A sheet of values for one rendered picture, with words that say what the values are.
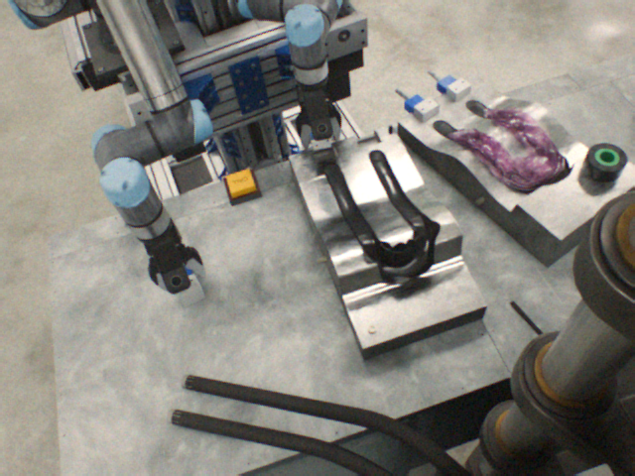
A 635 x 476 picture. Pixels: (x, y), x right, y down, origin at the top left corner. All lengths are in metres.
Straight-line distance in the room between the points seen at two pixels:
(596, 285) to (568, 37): 2.79
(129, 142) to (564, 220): 0.85
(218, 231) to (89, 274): 0.32
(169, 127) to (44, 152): 2.01
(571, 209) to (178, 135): 0.79
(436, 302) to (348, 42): 0.74
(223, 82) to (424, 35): 1.68
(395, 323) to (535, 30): 2.30
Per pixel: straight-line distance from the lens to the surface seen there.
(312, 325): 1.19
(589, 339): 0.52
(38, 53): 3.67
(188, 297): 1.24
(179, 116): 1.06
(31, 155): 3.06
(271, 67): 1.64
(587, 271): 0.43
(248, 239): 1.32
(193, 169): 2.32
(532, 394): 0.63
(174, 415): 1.15
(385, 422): 0.98
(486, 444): 0.87
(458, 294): 1.15
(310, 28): 1.17
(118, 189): 0.97
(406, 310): 1.13
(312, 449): 1.03
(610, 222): 0.43
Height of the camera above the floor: 1.87
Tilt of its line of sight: 57 degrees down
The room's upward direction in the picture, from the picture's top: 11 degrees counter-clockwise
